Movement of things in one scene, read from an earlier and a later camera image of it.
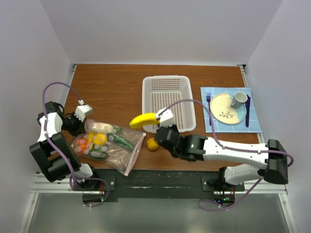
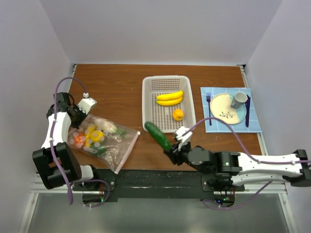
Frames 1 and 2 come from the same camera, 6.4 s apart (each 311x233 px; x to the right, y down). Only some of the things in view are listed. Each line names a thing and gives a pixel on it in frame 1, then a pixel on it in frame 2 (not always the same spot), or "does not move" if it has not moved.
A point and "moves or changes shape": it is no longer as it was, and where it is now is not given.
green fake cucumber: x=115 y=139 moves or changes shape
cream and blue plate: x=221 y=109 does not move
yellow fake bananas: x=143 y=119 to x=170 y=99
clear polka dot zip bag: x=118 y=146 moves or changes shape
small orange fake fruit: x=151 y=144 to x=178 y=114
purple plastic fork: x=208 y=96 does not move
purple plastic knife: x=247 y=110 does not move
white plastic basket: x=160 y=91 does not move
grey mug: x=239 y=99 does not move
